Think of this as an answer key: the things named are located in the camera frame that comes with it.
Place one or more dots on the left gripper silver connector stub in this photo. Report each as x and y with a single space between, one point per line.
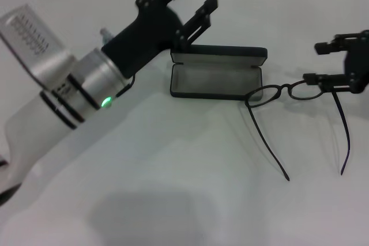
105 35

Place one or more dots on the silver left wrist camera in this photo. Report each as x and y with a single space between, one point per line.
31 50

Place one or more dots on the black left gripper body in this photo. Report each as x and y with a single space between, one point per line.
144 38

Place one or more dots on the black glasses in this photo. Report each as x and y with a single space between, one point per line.
286 86

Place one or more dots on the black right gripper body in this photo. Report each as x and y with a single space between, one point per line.
359 64

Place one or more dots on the black glasses case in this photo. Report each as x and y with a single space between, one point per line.
216 81

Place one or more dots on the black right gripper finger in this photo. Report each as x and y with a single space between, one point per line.
324 47
311 79

